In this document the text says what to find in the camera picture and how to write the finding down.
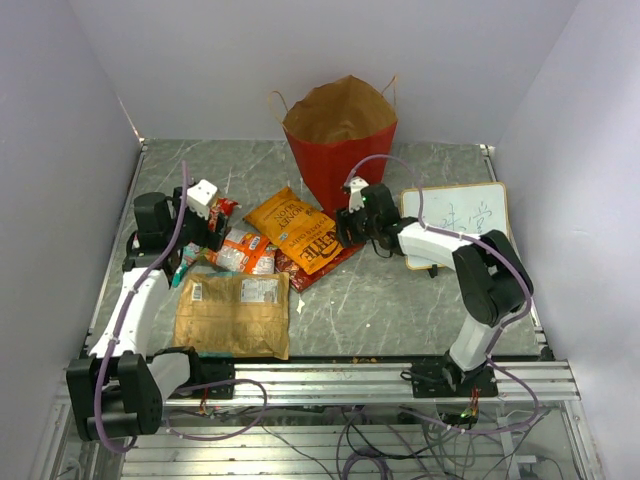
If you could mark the brown paper snack bag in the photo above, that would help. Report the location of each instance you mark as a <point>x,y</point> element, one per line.
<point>234,314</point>

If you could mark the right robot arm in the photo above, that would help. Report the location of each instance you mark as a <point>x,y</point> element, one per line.
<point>495,288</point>

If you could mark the orange Fox's candy bag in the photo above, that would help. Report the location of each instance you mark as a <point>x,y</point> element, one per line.
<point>244,252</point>

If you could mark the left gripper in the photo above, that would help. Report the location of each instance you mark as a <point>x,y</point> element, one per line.
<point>207,237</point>

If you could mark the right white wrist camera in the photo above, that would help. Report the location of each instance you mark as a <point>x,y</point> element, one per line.
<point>353,188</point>

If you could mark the small whiteboard with stand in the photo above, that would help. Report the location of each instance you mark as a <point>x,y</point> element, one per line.
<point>471,209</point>

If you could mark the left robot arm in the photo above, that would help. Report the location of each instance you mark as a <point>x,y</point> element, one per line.
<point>118,389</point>

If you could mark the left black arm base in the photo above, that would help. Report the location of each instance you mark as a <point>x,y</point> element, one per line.
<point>219,372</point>

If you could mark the small red snack packet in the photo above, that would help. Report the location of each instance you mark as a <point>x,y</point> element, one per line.
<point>223,206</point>

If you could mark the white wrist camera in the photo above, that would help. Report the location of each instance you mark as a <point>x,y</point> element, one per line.
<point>201,197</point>
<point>353,188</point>

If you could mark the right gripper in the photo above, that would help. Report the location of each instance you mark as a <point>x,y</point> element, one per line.
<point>345,219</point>

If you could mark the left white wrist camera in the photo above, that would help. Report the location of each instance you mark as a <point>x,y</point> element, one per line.
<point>201,197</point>

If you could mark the red paper bag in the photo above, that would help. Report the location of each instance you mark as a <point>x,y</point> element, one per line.
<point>331,129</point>

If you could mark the red Doritos bag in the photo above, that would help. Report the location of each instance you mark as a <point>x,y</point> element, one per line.
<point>305,275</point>

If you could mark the teal Fox's mint bag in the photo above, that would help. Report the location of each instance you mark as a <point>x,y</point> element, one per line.
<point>190,254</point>

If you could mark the yellow Kettle chips bag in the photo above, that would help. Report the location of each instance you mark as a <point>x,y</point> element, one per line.
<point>304,234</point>

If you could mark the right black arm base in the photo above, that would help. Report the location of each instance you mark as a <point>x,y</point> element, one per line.
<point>435,378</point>

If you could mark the aluminium frame rail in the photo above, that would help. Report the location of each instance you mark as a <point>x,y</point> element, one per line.
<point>381,383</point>

